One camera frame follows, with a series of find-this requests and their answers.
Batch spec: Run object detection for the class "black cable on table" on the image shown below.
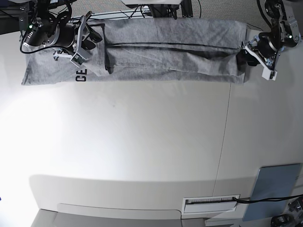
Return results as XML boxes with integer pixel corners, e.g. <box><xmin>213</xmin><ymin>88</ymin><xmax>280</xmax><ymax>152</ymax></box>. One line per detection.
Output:
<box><xmin>232</xmin><ymin>195</ymin><xmax>303</xmax><ymax>204</ymax></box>

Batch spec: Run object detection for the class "black device bottom right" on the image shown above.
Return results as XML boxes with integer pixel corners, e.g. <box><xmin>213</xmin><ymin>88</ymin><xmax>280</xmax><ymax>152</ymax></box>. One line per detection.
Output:
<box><xmin>270</xmin><ymin>214</ymin><xmax>294</xmax><ymax>227</ymax></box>

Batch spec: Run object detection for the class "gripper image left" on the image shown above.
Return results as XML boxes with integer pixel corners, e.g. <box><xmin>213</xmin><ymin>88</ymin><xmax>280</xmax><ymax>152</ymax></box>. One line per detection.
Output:
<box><xmin>48</xmin><ymin>15</ymin><xmax>102</xmax><ymax>66</ymax></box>

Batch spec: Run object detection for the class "blue-grey tablet board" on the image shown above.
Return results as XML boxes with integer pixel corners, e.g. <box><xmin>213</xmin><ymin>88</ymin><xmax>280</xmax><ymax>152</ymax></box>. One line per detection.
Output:
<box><xmin>242</xmin><ymin>163</ymin><xmax>302</xmax><ymax>222</ymax></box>

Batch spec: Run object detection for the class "white base mount top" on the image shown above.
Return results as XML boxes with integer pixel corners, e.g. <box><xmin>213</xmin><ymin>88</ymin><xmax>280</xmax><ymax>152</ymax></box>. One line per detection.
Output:
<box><xmin>121</xmin><ymin>0</ymin><xmax>182</xmax><ymax>5</ymax></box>

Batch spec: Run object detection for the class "grey T-shirt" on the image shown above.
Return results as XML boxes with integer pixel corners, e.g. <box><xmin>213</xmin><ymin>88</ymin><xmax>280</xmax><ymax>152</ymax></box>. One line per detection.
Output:
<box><xmin>22</xmin><ymin>18</ymin><xmax>247</xmax><ymax>86</ymax></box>

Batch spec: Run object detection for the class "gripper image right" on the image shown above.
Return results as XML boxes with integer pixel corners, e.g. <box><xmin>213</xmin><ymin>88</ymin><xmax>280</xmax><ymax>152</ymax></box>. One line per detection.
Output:
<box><xmin>236</xmin><ymin>33</ymin><xmax>281</xmax><ymax>80</ymax></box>

